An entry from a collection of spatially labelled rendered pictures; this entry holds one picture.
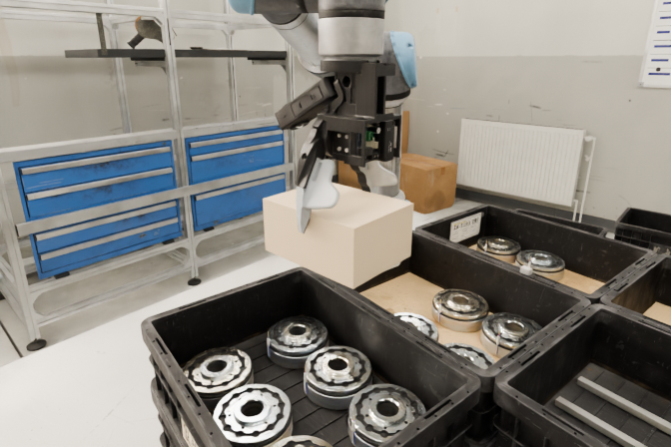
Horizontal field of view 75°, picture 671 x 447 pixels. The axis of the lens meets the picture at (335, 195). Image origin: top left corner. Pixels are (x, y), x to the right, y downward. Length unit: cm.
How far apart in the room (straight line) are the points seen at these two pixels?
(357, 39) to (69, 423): 80
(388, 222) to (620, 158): 346
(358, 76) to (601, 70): 347
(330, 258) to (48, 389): 69
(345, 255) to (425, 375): 23
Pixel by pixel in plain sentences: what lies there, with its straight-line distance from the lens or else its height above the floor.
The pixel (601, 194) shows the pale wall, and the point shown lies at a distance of 401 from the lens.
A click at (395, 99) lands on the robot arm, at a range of 98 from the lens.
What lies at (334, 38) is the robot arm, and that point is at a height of 133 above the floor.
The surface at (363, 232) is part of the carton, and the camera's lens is 50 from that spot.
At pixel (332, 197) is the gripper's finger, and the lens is 49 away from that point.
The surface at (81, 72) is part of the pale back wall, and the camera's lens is 326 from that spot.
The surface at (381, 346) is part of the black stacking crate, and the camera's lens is 70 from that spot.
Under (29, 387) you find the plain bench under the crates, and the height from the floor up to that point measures 70.
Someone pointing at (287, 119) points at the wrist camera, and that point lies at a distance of 58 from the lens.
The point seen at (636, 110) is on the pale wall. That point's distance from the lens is 388.
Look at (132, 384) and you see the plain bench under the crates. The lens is 100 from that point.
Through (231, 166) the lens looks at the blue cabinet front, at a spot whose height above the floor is 67.
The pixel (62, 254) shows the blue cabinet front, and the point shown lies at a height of 41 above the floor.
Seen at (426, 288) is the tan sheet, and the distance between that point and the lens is 98.
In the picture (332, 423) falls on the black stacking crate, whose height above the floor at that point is 83.
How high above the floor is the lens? 131
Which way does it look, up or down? 18 degrees down
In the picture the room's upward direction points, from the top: straight up
